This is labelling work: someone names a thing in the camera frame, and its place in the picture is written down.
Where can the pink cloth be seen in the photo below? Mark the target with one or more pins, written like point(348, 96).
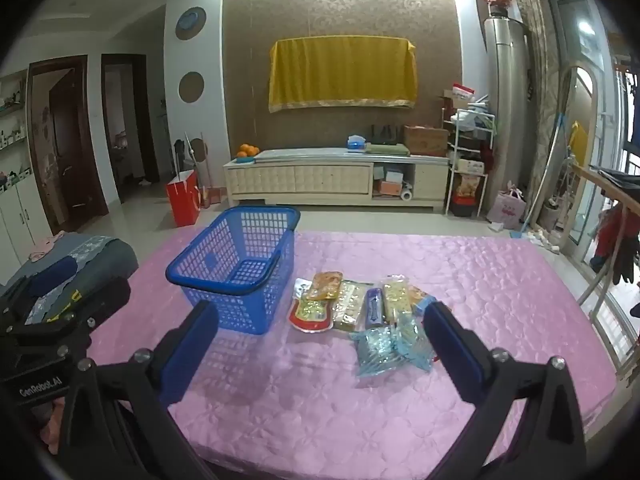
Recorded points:
point(46, 246)

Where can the blue tissue box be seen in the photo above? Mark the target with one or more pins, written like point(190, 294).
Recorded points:
point(357, 144)

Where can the yellow cloth cover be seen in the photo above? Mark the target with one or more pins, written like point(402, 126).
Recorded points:
point(342, 72)

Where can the beige cookie packet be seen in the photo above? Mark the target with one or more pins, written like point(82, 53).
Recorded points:
point(350, 305)

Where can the patterned curtain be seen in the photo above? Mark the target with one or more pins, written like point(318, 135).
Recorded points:
point(537, 85)

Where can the green folded cloth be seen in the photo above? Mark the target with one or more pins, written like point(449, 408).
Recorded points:
point(387, 149)

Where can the red paper bag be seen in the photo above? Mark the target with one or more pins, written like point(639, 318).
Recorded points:
point(183, 200)

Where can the hanging red black clothes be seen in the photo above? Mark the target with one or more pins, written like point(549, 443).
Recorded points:
point(617, 240)

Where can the blue plastic basket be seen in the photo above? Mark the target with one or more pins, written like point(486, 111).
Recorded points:
point(235, 270)

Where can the standing air conditioner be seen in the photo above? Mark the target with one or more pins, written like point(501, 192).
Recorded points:
point(507, 110)

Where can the cardboard box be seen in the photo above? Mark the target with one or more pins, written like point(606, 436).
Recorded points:
point(426, 141)

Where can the grey lace-trimmed pillow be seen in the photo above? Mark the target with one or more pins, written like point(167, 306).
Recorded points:
point(100, 255)

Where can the person's left hand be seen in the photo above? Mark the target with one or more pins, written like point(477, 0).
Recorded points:
point(52, 417)

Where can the plate of oranges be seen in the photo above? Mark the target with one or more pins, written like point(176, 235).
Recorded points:
point(247, 152)

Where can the black router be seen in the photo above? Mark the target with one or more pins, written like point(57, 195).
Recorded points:
point(386, 135)

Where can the dark wooden door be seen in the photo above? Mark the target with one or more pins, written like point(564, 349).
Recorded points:
point(65, 150)

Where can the purple snack packet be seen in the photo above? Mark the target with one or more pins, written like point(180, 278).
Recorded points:
point(375, 306)

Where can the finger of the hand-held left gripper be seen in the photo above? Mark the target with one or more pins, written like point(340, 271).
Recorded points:
point(112, 292)
point(17, 300)

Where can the orange blue-edged snack packet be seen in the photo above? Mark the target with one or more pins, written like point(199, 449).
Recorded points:
point(421, 300)

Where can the white paper roll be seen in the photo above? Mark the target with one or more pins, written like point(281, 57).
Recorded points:
point(407, 193)

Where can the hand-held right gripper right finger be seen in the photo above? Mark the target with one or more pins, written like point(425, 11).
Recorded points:
point(450, 355)

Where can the cream TV cabinet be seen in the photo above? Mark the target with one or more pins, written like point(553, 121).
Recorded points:
point(300, 177)

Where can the pink shopping bag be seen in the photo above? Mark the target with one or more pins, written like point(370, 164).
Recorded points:
point(506, 208)

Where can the light blue candy packet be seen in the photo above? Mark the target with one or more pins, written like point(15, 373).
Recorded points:
point(375, 350)
point(414, 342)

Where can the yellow cracker packet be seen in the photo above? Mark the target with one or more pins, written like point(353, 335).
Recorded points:
point(397, 297)

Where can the white shelf rack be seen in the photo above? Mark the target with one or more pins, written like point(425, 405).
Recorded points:
point(470, 170)

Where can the clear silver snack packet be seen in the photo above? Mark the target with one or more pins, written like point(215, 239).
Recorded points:
point(301, 290)

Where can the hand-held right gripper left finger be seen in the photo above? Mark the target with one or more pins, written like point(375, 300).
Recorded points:
point(192, 347)

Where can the white wall shelf cabinet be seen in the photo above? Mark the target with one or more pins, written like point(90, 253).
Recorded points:
point(12, 175)

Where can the orange gold snack packet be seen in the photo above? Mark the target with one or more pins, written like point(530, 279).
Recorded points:
point(325, 286)

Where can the wooden railing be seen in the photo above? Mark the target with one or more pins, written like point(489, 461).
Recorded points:
point(600, 270)

